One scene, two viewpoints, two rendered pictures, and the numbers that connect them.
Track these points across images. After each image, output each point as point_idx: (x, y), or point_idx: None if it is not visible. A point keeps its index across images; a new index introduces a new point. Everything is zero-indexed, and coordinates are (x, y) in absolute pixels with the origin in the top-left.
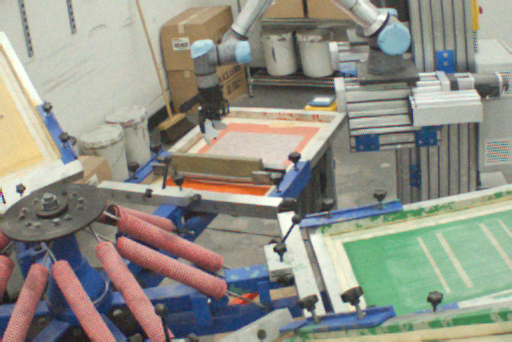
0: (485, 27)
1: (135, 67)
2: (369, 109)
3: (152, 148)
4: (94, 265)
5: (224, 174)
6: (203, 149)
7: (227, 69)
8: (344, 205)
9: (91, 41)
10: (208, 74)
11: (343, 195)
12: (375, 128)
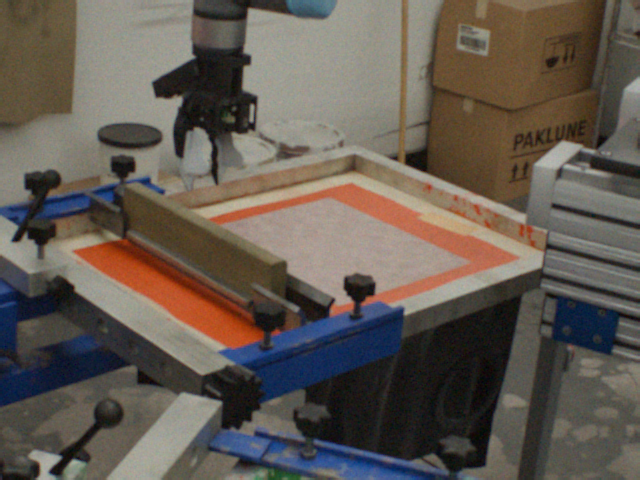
0: None
1: (365, 54)
2: (605, 241)
3: (112, 163)
4: (69, 387)
5: (207, 270)
6: (245, 212)
7: (552, 124)
8: (626, 469)
9: None
10: (216, 17)
11: (637, 447)
12: (609, 295)
